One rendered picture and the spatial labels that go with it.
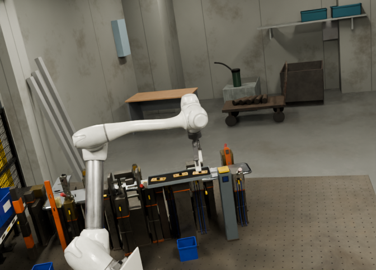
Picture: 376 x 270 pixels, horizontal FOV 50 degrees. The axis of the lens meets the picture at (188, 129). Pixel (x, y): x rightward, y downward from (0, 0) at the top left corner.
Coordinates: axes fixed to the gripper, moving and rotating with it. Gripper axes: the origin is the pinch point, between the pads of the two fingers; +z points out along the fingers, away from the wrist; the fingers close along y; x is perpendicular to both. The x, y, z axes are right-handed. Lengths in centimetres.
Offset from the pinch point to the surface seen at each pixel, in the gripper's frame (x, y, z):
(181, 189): 11.5, -5.9, 11.9
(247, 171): -27.1, 30.7, 20.8
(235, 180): -19.2, 15.8, 19.4
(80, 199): 81, 13, 21
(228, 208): -13.4, -0.9, 29.1
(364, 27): -275, 580, 0
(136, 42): 159, 601, -33
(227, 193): -13.9, -0.9, 19.6
